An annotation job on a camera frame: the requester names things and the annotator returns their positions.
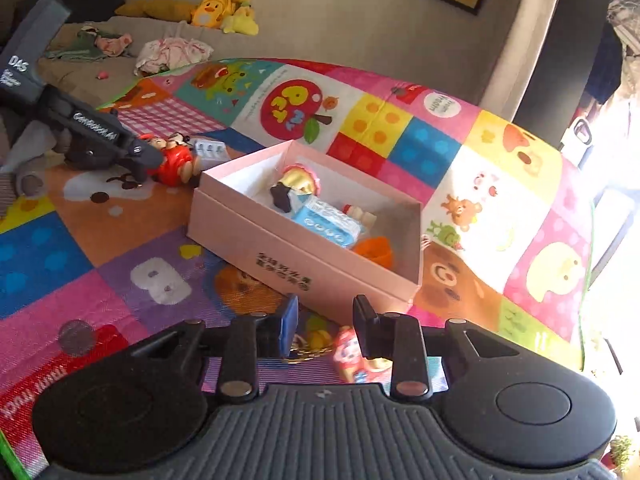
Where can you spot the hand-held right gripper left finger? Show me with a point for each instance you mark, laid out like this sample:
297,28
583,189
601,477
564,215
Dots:
289,325

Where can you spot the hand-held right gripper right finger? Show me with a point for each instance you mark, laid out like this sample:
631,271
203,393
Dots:
365,327

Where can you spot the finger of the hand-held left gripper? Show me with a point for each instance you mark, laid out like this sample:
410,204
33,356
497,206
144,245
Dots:
145,154

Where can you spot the red figure toy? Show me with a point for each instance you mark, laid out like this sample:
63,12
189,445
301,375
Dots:
172,165

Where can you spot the pink red small toy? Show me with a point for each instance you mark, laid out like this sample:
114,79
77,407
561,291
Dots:
347,355

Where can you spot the white blister pack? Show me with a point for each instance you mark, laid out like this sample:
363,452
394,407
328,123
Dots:
210,149

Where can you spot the orange plastic cup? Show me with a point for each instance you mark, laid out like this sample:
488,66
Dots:
375,251

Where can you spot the pink cardboard box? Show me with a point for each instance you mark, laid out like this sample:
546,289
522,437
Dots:
240,240

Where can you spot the blue white tissue pack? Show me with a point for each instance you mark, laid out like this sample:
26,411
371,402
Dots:
325,222

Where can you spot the gold cylinder toy pink base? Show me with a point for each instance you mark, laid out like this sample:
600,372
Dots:
297,180

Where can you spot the green cloth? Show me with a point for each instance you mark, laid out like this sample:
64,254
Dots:
75,47

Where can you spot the pink pig plush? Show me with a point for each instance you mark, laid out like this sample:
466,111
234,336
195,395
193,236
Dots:
114,44

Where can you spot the colourful cartoon play mat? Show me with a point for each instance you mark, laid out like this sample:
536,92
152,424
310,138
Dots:
150,240

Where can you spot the pile of pink white clothes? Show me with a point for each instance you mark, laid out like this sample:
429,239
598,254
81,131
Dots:
172,55

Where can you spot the long yellow pillow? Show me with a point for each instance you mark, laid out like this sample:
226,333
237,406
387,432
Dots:
155,9

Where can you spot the yellow duck plush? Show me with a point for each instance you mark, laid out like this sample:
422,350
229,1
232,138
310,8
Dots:
212,10

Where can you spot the yellow green bird plush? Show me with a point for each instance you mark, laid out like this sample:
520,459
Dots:
242,20

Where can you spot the small green plant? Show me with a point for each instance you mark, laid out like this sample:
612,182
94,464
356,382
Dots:
620,452

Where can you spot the hanging clothes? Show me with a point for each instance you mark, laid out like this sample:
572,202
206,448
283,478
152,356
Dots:
607,60

